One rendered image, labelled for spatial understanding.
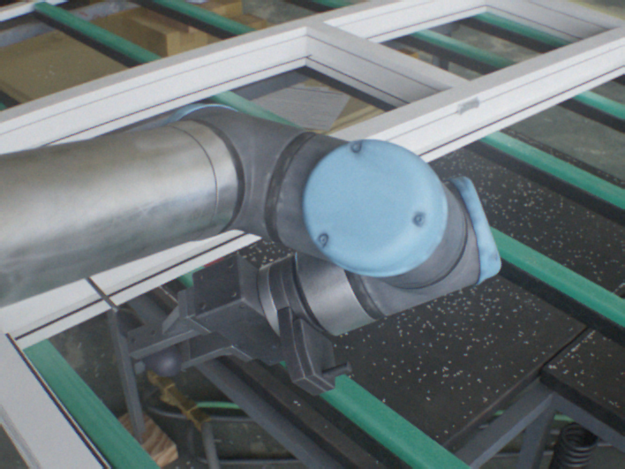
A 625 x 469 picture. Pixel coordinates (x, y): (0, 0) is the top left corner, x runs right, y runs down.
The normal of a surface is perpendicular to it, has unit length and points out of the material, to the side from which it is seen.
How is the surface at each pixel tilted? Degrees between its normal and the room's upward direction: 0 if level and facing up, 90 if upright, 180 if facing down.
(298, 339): 36
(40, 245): 80
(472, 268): 99
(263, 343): 111
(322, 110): 0
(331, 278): 59
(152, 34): 90
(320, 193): 49
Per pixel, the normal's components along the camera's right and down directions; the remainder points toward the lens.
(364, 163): -0.30, -0.15
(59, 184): 0.71, -0.47
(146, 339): -0.45, -0.45
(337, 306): -0.11, 0.45
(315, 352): 0.88, -0.37
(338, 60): -0.76, 0.37
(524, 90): 0.65, 0.44
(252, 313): 0.15, 0.82
